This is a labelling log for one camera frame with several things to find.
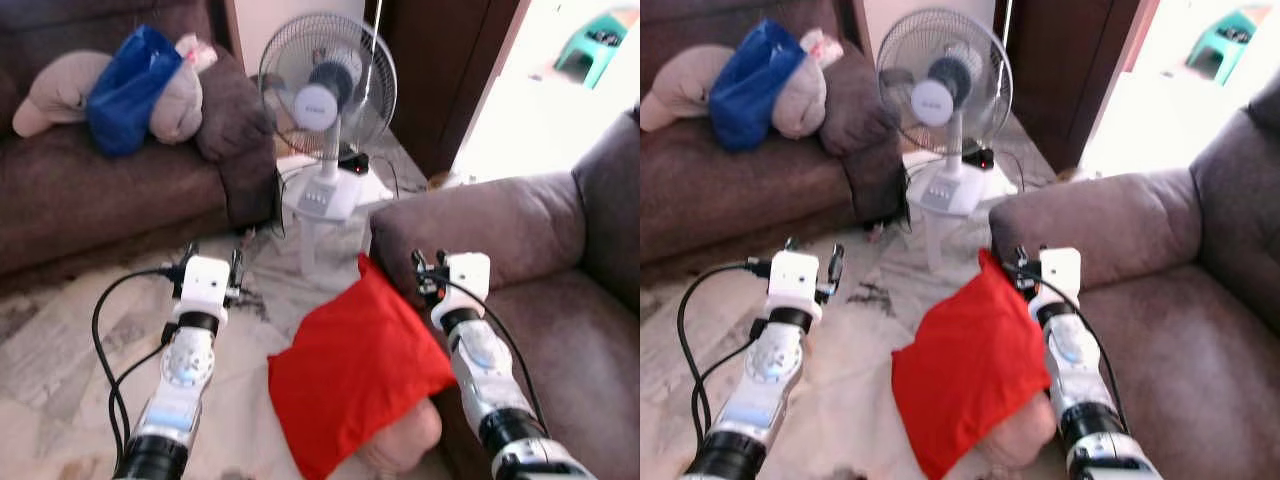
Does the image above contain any dark brown fabric sofa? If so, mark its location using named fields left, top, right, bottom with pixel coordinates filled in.
left=640, top=0, right=911, bottom=291
left=0, top=0, right=282, bottom=293

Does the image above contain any grey-brown fabric sofa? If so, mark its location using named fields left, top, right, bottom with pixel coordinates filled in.
left=367, top=108, right=641, bottom=480
left=987, top=74, right=1280, bottom=480

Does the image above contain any pink pillow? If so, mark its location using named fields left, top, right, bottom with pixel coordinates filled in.
left=353, top=398, right=444, bottom=477
left=973, top=393, right=1060, bottom=473

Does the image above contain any beige pillow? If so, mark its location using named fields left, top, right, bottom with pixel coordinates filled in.
left=640, top=45, right=830, bottom=142
left=11, top=44, right=207, bottom=147

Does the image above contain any white plastic stool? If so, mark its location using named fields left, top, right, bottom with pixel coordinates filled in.
left=274, top=152, right=398, bottom=293
left=900, top=148, right=1022, bottom=278

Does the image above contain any blue bag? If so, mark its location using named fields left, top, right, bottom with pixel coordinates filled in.
left=85, top=24, right=185, bottom=159
left=707, top=19, right=807, bottom=154

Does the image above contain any white table fan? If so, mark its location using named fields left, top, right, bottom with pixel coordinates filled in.
left=257, top=11, right=399, bottom=223
left=876, top=7, right=1014, bottom=217

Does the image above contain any dark wooden door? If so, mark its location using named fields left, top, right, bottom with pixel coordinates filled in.
left=1004, top=0, right=1162, bottom=173
left=364, top=0, right=532, bottom=179

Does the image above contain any pink white cloth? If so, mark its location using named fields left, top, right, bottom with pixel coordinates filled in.
left=799, top=27, right=845, bottom=70
left=174, top=32, right=220, bottom=74

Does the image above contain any green plastic stool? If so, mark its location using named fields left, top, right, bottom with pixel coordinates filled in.
left=1184, top=5, right=1263, bottom=87
left=553, top=9, right=632, bottom=91

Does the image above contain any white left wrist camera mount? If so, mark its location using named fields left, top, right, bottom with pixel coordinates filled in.
left=172, top=255, right=234, bottom=322
left=764, top=249, right=824, bottom=322

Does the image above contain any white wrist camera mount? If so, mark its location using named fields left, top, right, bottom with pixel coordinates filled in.
left=1038, top=246, right=1084, bottom=307
left=172, top=255, right=234, bottom=322
left=764, top=249, right=824, bottom=322
left=444, top=252, right=493, bottom=312

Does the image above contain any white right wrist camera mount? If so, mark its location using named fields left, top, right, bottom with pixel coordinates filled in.
left=444, top=252, right=493, bottom=312
left=1038, top=246, right=1084, bottom=307

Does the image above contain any black fan power cable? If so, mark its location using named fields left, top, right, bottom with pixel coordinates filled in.
left=366, top=154, right=403, bottom=201
left=995, top=148, right=1029, bottom=193

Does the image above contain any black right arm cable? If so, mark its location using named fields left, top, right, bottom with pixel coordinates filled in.
left=1020, top=268, right=1131, bottom=433
left=434, top=278, right=552, bottom=437

